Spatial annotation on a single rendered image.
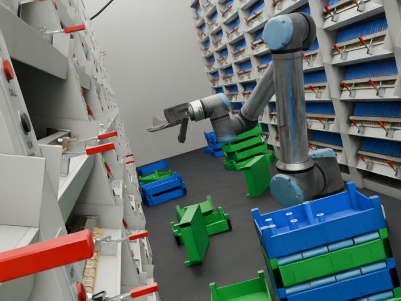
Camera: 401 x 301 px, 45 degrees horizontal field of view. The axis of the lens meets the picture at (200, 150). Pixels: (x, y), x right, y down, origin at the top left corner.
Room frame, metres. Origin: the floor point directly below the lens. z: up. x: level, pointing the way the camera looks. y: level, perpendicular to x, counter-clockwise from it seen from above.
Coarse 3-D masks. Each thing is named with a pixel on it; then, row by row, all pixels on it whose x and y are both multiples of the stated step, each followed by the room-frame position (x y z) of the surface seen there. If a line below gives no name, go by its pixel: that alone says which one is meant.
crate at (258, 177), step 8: (256, 160) 3.15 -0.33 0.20; (264, 160) 3.24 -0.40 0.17; (240, 168) 3.04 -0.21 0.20; (248, 168) 3.01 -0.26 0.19; (256, 168) 3.08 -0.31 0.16; (264, 168) 3.20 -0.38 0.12; (248, 176) 3.02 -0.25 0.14; (256, 176) 3.05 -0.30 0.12; (264, 176) 3.17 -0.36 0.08; (248, 184) 3.03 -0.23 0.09; (256, 184) 3.03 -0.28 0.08; (264, 184) 3.14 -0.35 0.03; (256, 192) 3.01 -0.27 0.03
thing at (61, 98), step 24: (48, 0) 1.04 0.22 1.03; (48, 24) 1.04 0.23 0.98; (24, 72) 1.03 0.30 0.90; (72, 72) 1.04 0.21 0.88; (24, 96) 1.03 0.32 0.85; (48, 96) 1.03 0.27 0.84; (72, 96) 1.04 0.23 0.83; (96, 144) 1.08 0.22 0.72; (96, 168) 1.04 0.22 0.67; (96, 192) 1.04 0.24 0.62
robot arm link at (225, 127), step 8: (216, 120) 2.15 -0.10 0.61; (224, 120) 2.14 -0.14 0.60; (232, 120) 2.18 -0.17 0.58; (216, 128) 2.15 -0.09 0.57; (224, 128) 2.14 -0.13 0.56; (232, 128) 2.16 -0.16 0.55; (240, 128) 2.19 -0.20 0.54; (216, 136) 2.16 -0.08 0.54; (224, 136) 2.14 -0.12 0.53; (232, 136) 2.15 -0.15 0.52
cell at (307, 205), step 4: (304, 204) 1.31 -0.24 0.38; (308, 204) 1.31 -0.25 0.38; (304, 208) 1.31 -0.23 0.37; (308, 208) 1.31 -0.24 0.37; (308, 212) 1.31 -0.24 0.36; (308, 216) 1.31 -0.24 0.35; (312, 216) 1.31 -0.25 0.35; (308, 220) 1.31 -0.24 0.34; (312, 220) 1.31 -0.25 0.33; (312, 224) 1.31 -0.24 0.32
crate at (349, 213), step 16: (352, 192) 1.33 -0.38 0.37; (256, 208) 1.35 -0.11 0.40; (288, 208) 1.35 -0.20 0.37; (320, 208) 1.35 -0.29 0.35; (336, 208) 1.35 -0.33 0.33; (352, 208) 1.34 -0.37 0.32; (368, 208) 1.25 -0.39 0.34; (256, 224) 1.29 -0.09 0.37; (304, 224) 1.33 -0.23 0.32; (320, 224) 1.15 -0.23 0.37; (336, 224) 1.15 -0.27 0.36; (352, 224) 1.15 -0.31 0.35; (368, 224) 1.15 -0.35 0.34; (384, 224) 1.15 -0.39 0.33; (272, 240) 1.16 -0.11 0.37; (288, 240) 1.16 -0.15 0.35; (304, 240) 1.16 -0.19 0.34; (320, 240) 1.16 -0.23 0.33; (336, 240) 1.15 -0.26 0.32; (272, 256) 1.16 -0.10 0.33
